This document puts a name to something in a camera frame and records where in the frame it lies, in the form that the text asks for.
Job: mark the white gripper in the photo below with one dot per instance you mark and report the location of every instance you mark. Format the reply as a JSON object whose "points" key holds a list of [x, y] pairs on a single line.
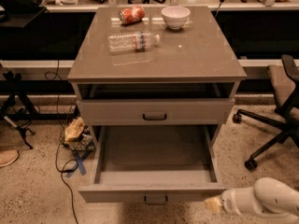
{"points": [[230, 200]]}

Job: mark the grey bottom drawer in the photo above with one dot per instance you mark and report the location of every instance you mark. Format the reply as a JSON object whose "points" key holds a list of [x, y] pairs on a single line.
{"points": [[154, 165]]}

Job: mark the grey drawer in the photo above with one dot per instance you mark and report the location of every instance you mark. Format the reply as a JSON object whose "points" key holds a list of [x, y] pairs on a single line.
{"points": [[155, 112], [154, 165]]}

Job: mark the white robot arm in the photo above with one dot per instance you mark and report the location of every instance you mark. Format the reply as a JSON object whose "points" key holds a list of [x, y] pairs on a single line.
{"points": [[267, 198]]}

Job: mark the closed grey upper drawer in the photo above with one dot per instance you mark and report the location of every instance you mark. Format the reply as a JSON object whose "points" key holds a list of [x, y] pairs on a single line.
{"points": [[155, 112]]}

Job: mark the grey drawer cabinet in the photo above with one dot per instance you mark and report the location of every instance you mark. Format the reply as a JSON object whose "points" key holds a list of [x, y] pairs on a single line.
{"points": [[193, 62]]}

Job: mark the blue tape cross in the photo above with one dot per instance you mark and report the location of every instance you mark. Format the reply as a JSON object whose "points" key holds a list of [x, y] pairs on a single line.
{"points": [[80, 157]]}

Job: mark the clear plastic water bottle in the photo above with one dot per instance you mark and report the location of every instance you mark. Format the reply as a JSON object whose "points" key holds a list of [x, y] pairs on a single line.
{"points": [[132, 41]]}

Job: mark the white ceramic bowl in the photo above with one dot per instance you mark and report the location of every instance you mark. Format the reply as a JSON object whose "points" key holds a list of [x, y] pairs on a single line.
{"points": [[175, 16]]}

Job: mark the crushed orange soda can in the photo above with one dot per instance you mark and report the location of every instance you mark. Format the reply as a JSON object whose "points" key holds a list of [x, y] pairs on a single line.
{"points": [[131, 15]]}

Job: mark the tan shoe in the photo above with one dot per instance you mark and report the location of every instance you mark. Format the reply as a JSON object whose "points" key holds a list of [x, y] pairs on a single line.
{"points": [[7, 157]]}

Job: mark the black tripod stand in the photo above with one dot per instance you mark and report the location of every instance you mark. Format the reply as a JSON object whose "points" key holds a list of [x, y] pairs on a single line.
{"points": [[18, 106]]}

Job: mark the black desk at left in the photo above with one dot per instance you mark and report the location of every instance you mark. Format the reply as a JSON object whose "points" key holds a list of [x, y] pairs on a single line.
{"points": [[19, 13]]}

